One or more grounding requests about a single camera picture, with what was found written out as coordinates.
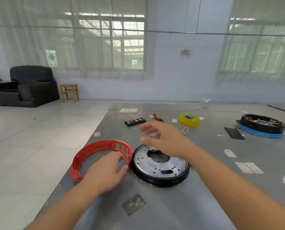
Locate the person's right hand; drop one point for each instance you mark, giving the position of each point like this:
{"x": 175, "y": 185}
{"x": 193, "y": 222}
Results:
{"x": 173, "y": 141}

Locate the person's left hand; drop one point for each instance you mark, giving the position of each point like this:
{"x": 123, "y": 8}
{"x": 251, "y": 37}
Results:
{"x": 106, "y": 174}

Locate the black metal round plate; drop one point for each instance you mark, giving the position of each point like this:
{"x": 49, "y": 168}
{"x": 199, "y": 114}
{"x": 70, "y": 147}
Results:
{"x": 144, "y": 166}

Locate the person's right forearm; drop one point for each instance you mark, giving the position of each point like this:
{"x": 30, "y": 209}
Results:
{"x": 238, "y": 196}

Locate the person's left forearm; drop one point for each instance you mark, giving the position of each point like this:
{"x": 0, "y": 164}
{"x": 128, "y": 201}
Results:
{"x": 65, "y": 210}

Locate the small white card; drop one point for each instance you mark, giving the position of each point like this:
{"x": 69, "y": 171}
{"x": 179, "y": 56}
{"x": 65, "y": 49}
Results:
{"x": 175, "y": 121}

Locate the yellow tape roll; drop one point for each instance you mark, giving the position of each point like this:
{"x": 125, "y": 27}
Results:
{"x": 192, "y": 123}

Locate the black bit set case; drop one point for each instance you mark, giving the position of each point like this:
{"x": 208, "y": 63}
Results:
{"x": 135, "y": 122}

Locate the clear acrylic stand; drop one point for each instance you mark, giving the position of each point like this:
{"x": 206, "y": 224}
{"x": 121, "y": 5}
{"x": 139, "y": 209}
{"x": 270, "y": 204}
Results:
{"x": 204, "y": 108}

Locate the white paper sheet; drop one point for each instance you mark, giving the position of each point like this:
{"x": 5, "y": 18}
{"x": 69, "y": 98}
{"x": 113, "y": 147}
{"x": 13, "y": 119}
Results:
{"x": 128, "y": 110}

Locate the black flat plate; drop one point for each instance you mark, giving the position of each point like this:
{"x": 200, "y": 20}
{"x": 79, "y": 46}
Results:
{"x": 234, "y": 133}

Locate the black round housing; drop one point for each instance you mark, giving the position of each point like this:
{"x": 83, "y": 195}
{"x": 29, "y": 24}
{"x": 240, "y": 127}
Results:
{"x": 259, "y": 128}

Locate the wooden stool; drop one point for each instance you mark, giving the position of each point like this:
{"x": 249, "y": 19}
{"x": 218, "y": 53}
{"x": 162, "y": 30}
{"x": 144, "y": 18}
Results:
{"x": 69, "y": 86}

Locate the wide window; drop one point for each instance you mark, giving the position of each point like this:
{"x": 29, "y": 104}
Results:
{"x": 123, "y": 45}

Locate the narrow sheer curtain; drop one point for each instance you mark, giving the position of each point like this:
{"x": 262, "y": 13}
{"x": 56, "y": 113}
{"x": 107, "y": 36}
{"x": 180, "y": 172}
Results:
{"x": 264, "y": 79}

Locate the black armchair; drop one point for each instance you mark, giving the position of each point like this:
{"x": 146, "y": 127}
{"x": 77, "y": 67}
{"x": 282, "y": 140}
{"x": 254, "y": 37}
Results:
{"x": 32, "y": 88}

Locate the narrow window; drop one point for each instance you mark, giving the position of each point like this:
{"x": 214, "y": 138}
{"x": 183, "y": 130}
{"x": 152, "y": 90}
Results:
{"x": 259, "y": 50}

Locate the wide sheer curtain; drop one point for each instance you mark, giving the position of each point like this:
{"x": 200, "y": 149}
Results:
{"x": 25, "y": 40}

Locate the wall switch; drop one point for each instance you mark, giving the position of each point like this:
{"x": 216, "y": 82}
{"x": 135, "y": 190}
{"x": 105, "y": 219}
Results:
{"x": 185, "y": 52}

